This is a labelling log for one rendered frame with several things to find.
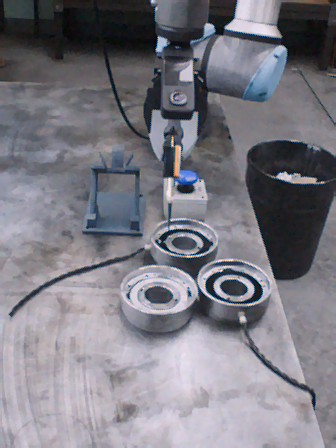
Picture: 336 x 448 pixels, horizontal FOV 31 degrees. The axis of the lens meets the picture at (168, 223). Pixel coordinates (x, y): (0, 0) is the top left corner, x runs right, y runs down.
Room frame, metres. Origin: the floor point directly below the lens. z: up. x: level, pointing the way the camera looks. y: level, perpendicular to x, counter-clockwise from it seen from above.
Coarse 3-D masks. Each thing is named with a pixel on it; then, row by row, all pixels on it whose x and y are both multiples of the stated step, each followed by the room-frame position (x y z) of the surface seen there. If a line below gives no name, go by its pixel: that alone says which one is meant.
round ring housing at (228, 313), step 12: (216, 264) 0.71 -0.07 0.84; (228, 264) 0.72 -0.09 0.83; (240, 264) 0.72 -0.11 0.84; (252, 264) 0.71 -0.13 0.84; (204, 276) 0.69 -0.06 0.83; (228, 276) 0.69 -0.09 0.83; (252, 276) 0.70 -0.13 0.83; (264, 276) 0.69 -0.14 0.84; (204, 288) 0.66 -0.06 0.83; (216, 288) 0.66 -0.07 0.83; (228, 288) 0.69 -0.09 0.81; (240, 288) 0.69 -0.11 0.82; (252, 288) 0.67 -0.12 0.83; (264, 288) 0.67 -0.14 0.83; (204, 300) 0.64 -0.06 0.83; (216, 300) 0.62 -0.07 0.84; (264, 300) 0.63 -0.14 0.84; (216, 312) 0.62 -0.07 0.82; (228, 312) 0.62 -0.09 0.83; (240, 312) 0.62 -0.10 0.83; (252, 312) 0.62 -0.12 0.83; (264, 312) 0.64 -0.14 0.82; (240, 324) 0.62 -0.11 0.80
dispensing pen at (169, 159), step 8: (176, 128) 0.89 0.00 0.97; (168, 152) 0.85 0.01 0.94; (168, 160) 0.84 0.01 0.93; (168, 168) 0.83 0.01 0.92; (168, 176) 0.83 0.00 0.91; (168, 184) 0.83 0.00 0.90; (168, 192) 0.83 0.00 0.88; (168, 200) 0.82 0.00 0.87; (168, 208) 0.81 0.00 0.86; (168, 216) 0.81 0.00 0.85; (168, 224) 0.80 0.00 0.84
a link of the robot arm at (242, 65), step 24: (240, 0) 1.23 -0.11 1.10; (264, 0) 1.20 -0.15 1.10; (240, 24) 1.20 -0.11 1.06; (264, 24) 1.20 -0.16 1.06; (216, 48) 1.20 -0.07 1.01; (240, 48) 1.17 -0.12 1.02; (264, 48) 1.17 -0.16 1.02; (216, 72) 1.18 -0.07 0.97; (240, 72) 1.16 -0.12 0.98; (264, 72) 1.14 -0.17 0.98; (240, 96) 1.17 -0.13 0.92; (264, 96) 1.16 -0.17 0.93
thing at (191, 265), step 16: (160, 224) 0.80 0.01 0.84; (176, 224) 0.82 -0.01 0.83; (192, 224) 0.82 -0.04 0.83; (176, 240) 0.79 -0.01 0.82; (192, 240) 0.79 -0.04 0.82; (160, 256) 0.73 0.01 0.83; (176, 256) 0.72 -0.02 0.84; (192, 256) 0.72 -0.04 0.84; (208, 256) 0.73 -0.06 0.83; (192, 272) 0.73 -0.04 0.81
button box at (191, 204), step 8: (176, 184) 0.93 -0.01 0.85; (192, 184) 0.93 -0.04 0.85; (200, 184) 0.93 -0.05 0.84; (176, 192) 0.90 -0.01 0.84; (184, 192) 0.90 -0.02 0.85; (192, 192) 0.90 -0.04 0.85; (200, 192) 0.90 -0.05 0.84; (176, 200) 0.88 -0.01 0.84; (184, 200) 0.88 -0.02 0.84; (192, 200) 0.88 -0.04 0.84; (200, 200) 0.88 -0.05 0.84; (176, 208) 0.88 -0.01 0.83; (184, 208) 0.88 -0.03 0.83; (192, 208) 0.88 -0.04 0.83; (200, 208) 0.88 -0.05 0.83; (176, 216) 0.88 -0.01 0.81; (184, 216) 0.88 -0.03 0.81; (192, 216) 0.88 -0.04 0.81; (200, 216) 0.88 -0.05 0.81
